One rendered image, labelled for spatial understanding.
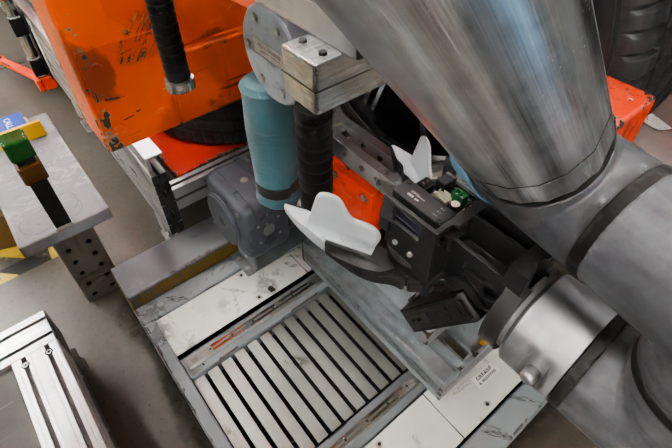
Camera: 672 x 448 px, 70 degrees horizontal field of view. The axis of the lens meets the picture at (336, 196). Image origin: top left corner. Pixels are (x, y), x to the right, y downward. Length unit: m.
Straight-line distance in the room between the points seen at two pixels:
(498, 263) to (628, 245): 0.11
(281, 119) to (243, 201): 0.32
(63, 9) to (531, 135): 0.84
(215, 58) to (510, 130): 0.93
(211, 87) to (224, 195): 0.24
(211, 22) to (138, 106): 0.23
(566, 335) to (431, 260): 0.10
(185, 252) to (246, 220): 0.34
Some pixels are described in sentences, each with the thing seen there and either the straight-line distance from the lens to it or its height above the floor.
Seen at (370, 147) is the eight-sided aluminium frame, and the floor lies 0.61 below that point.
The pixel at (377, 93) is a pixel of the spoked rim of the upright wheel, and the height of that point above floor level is 0.67.
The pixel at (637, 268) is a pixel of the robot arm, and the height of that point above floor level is 0.96.
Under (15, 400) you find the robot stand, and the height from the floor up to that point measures 0.21.
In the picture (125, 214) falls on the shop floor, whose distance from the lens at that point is 1.71.
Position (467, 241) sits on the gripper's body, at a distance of 0.36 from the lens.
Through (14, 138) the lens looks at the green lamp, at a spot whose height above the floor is 0.66.
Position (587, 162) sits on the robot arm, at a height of 1.01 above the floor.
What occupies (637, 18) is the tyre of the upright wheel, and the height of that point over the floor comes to 0.94.
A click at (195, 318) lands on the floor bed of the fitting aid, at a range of 1.29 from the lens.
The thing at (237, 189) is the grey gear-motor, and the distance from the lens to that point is 1.09.
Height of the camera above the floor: 1.14
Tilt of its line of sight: 45 degrees down
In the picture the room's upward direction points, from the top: straight up
